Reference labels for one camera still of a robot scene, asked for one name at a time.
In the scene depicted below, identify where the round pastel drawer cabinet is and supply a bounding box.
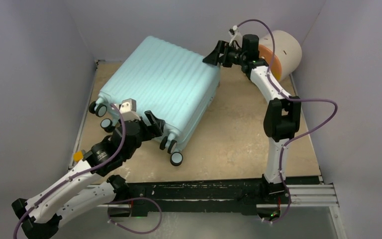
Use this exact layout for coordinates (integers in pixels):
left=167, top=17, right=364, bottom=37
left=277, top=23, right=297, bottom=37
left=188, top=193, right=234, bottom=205
left=259, top=30, right=302, bottom=82

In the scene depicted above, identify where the light blue suitcase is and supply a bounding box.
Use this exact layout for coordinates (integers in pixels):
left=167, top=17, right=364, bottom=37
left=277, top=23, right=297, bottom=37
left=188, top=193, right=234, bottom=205
left=89, top=36, right=220, bottom=166

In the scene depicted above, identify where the yellow grey small block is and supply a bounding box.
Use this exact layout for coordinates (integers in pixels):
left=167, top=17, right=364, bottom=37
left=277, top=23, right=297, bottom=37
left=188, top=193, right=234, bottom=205
left=73, top=150, right=85, bottom=163

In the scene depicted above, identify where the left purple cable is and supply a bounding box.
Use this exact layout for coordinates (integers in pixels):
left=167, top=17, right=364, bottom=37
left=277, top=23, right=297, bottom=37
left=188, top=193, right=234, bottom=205
left=12, top=104, right=163, bottom=239

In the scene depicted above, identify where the purple cable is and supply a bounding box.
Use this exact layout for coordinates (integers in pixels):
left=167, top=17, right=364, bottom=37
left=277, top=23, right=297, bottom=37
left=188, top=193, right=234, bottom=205
left=237, top=18, right=339, bottom=225
left=12, top=104, right=163, bottom=239

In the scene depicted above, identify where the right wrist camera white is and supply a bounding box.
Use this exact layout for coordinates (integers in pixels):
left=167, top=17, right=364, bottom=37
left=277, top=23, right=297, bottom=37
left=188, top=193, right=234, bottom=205
left=228, top=25, right=242, bottom=46

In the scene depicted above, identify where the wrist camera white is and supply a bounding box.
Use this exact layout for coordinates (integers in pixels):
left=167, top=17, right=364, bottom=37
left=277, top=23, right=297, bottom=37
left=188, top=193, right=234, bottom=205
left=228, top=25, right=242, bottom=46
left=118, top=98, right=141, bottom=122

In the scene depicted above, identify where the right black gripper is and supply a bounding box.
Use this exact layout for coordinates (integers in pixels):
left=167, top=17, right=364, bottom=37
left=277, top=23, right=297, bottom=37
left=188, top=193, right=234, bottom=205
left=203, top=40, right=246, bottom=68

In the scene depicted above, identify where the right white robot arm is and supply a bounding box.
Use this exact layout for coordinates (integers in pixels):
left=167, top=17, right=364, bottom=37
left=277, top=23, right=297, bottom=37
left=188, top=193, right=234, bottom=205
left=203, top=34, right=301, bottom=203

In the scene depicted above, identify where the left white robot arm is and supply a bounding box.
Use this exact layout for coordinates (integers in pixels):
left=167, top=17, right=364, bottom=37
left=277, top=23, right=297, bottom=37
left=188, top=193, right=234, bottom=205
left=11, top=110, right=165, bottom=239

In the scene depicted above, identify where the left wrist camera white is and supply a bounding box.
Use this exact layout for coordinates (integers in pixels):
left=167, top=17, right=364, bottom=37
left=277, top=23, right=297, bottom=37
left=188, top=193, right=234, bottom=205
left=118, top=98, right=141, bottom=122

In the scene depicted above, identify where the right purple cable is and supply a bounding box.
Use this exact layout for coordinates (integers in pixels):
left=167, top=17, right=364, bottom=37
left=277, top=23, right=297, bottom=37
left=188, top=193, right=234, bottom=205
left=237, top=18, right=339, bottom=225

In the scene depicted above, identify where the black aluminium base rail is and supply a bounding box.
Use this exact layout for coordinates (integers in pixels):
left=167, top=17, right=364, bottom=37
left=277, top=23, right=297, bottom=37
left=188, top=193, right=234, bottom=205
left=38, top=176, right=350, bottom=239

